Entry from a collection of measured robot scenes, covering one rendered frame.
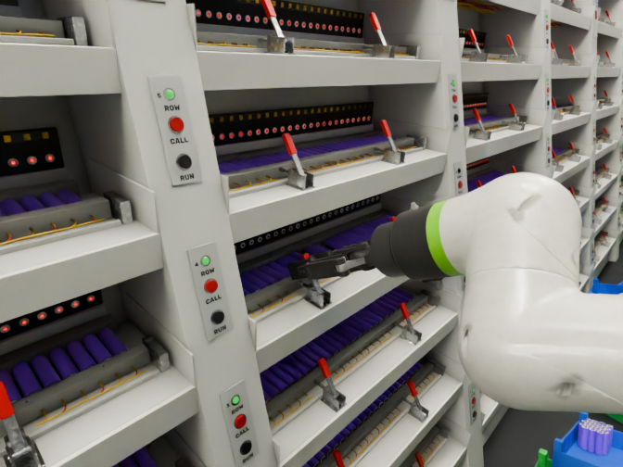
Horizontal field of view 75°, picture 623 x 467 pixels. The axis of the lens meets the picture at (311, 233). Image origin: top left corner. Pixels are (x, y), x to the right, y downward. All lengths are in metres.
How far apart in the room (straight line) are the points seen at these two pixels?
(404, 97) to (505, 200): 0.65
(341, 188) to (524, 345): 0.41
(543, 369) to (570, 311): 0.05
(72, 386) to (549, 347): 0.50
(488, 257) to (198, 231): 0.33
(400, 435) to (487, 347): 0.67
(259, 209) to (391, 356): 0.49
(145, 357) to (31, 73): 0.35
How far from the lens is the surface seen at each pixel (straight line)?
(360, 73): 0.77
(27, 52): 0.48
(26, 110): 0.68
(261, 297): 0.68
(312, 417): 0.79
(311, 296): 0.71
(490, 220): 0.44
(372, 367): 0.89
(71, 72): 0.49
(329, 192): 0.68
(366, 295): 0.78
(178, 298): 0.52
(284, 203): 0.60
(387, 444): 1.02
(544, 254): 0.42
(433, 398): 1.14
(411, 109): 1.04
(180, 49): 0.54
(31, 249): 0.51
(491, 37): 1.73
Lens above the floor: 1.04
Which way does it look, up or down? 13 degrees down
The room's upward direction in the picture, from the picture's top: 9 degrees counter-clockwise
